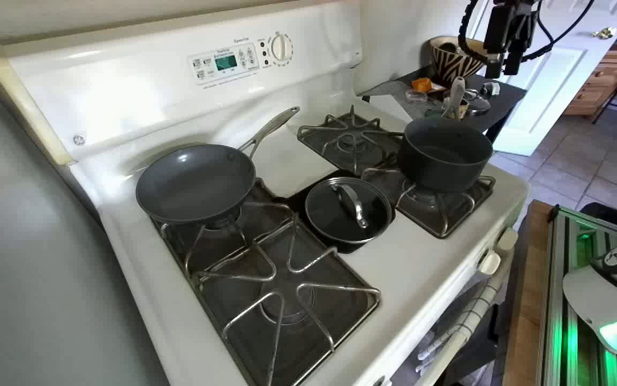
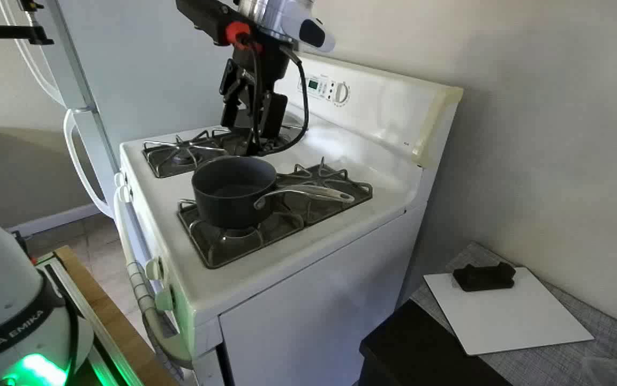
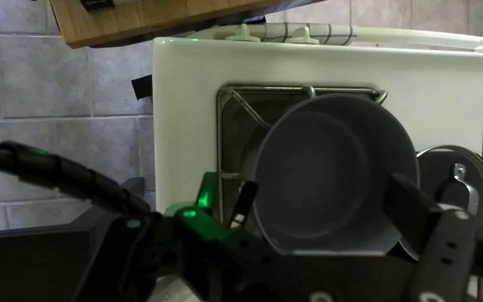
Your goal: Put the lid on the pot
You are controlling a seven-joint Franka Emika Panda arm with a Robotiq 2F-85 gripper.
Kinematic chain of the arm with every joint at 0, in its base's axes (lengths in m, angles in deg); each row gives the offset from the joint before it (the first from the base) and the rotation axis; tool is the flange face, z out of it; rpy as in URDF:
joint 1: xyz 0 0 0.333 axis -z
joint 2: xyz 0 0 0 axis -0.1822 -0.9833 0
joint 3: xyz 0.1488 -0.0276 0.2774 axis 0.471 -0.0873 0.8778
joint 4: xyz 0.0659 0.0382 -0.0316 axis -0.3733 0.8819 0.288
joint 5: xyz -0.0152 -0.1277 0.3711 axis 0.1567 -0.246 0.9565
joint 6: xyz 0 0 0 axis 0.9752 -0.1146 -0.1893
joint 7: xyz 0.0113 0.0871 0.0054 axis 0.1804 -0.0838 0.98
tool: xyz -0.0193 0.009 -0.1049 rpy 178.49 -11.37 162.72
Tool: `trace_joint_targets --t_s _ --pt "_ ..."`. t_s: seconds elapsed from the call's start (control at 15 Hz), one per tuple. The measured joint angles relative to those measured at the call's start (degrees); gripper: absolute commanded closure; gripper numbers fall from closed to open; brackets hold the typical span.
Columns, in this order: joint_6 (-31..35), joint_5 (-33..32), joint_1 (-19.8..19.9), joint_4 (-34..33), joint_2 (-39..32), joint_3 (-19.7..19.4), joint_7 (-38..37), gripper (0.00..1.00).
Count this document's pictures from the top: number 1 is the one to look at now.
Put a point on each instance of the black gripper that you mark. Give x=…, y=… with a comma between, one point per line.
x=516, y=13

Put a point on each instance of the black cooking pot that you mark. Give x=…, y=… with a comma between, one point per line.
x=439, y=152

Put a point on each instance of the small grey cup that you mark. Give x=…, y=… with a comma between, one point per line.
x=491, y=88

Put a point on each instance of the black side table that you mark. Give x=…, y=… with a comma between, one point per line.
x=504, y=100

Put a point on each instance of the white panel door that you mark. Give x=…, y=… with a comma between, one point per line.
x=558, y=77

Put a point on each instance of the small orange object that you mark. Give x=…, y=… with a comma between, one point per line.
x=421, y=85

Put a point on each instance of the metal door knob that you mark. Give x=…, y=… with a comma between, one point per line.
x=604, y=33

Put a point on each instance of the wooden dresser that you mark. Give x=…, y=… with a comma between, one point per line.
x=600, y=77

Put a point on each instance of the black burner grate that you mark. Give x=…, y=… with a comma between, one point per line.
x=352, y=143
x=280, y=301

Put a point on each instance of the white stove knob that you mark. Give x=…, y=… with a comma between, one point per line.
x=506, y=238
x=489, y=263

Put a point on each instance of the white timer dial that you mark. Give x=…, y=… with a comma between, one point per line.
x=280, y=47

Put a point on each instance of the black square mat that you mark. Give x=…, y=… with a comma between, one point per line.
x=311, y=182

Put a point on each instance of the white gas stove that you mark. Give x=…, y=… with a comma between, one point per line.
x=407, y=265

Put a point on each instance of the wooden board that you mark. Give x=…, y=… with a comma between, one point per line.
x=526, y=301

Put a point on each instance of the white device with green light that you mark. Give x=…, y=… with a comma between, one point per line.
x=610, y=301

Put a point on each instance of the grey frying pan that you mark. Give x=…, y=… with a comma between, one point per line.
x=193, y=182

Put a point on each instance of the aluminium rail frame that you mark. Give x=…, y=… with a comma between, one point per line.
x=573, y=314

